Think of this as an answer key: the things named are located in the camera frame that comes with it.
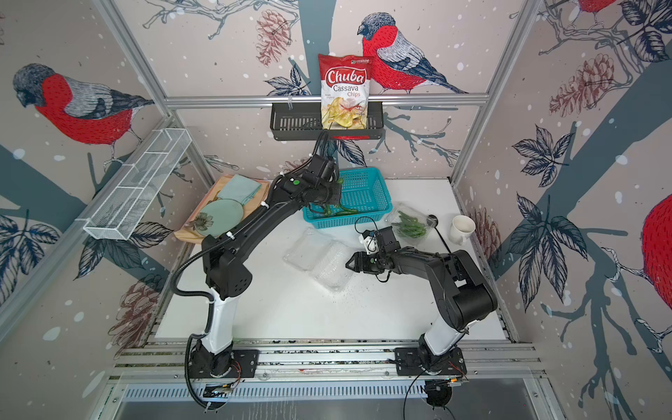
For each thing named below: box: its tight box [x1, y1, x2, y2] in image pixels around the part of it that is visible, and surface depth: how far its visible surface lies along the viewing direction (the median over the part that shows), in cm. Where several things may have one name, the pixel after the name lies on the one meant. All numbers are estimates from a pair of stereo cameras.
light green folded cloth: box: [217, 174, 262, 206], surface depth 120 cm
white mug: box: [448, 214, 476, 246], surface depth 95 cm
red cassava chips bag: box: [317, 53, 373, 130], surface depth 87 cm
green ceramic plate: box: [192, 198, 244, 237], surface depth 109 cm
